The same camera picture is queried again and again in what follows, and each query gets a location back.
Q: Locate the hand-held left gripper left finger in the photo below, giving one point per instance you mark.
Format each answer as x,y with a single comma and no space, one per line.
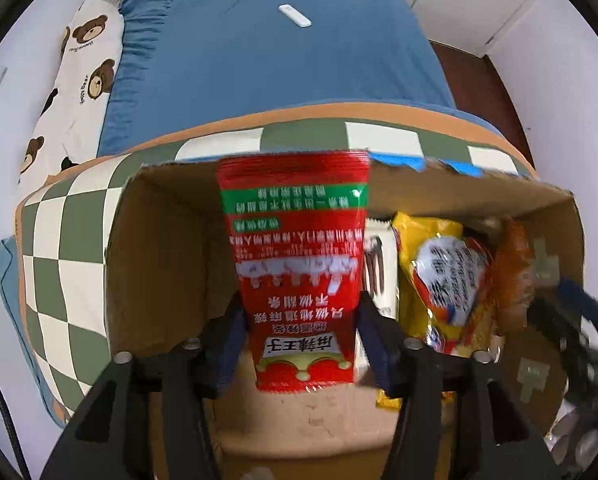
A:
231,350

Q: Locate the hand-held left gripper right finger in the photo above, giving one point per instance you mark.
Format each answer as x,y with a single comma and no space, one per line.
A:
379,350

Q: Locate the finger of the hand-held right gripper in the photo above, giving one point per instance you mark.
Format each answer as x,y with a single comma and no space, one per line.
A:
579,300
554,335

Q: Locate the red green-band snack packet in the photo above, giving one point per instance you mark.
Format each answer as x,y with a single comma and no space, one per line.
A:
294,270

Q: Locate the cardboard box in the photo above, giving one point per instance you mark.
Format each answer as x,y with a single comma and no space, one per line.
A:
174,260

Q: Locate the orange snack packet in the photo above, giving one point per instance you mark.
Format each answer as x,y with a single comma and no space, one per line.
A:
514,270

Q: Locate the white brown snack packet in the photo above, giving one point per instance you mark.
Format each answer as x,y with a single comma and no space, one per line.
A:
379,270

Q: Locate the yellow white-label snack packet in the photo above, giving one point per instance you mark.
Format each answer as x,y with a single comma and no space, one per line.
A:
444,280

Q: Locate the green white checkered mat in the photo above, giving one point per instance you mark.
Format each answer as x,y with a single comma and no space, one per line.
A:
64,240

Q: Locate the blue bed sheet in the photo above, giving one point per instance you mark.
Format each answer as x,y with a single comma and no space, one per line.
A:
279,70

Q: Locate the bear print pillow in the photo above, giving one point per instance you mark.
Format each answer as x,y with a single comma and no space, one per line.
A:
81,85

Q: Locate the white door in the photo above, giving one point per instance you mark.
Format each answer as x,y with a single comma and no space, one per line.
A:
469,5

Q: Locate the white remote control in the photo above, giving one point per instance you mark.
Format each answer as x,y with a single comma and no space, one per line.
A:
295,15

